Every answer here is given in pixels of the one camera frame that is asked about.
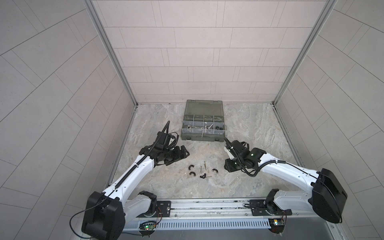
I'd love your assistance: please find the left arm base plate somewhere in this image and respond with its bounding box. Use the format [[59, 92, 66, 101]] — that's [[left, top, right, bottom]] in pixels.
[[141, 201, 172, 218]]

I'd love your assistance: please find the small electronics board right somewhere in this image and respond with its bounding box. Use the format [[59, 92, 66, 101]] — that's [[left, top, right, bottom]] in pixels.
[[269, 219, 286, 235]]

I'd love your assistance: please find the small electronics board left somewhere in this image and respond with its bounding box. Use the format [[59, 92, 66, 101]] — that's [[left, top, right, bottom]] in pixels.
[[139, 221, 157, 232]]

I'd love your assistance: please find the black corrugated cable right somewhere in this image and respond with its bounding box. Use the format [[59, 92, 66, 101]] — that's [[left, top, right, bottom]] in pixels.
[[224, 137, 286, 178]]

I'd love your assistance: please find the green plastic organizer box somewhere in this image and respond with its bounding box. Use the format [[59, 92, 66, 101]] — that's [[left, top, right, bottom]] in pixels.
[[181, 100, 226, 142]]

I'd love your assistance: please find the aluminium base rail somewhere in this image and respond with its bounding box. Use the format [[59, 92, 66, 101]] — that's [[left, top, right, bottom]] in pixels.
[[131, 189, 341, 223]]

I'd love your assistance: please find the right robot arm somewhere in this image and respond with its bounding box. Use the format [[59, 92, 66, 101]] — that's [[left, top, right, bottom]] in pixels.
[[224, 139, 348, 224]]

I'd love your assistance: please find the small electronics board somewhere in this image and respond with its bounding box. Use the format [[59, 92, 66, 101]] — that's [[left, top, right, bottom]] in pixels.
[[139, 221, 157, 232], [269, 219, 286, 235]]

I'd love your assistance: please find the aluminium corner profile right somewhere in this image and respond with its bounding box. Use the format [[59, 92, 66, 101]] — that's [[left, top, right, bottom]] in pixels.
[[273, 0, 337, 106]]

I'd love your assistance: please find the white ventilation grille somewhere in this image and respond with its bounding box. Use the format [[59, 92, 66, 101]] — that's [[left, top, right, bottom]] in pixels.
[[124, 218, 271, 231]]

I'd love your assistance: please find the aluminium corner profile left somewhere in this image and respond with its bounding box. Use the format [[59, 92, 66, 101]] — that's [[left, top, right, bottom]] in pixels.
[[84, 0, 138, 108]]

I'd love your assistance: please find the aluminium corner profile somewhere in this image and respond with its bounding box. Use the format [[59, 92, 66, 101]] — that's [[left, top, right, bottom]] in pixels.
[[273, 0, 337, 106], [84, 0, 138, 108]]

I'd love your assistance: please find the black corrugated cable left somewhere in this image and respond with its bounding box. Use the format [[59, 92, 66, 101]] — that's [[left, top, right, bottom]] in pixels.
[[113, 120, 171, 190]]

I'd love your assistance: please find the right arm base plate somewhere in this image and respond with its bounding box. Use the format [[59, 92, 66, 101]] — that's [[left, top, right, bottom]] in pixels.
[[244, 200, 293, 217]]

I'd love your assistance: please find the black corrugated cable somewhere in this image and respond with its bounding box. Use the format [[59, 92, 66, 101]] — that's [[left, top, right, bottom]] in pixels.
[[224, 137, 286, 178], [113, 120, 171, 190]]

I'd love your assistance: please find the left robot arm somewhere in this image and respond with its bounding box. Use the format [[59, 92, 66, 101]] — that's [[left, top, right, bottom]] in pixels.
[[81, 132, 190, 240]]

